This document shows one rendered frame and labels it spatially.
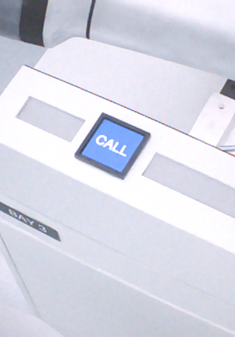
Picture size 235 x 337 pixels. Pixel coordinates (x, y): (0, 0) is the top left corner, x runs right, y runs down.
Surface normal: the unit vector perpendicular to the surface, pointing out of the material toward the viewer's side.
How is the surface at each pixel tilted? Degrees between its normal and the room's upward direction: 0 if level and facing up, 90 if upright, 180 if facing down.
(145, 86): 0
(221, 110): 0
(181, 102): 0
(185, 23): 61
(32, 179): 90
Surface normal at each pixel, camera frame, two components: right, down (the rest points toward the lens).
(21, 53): -0.08, -0.48
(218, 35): -0.17, 0.53
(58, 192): -0.50, 0.78
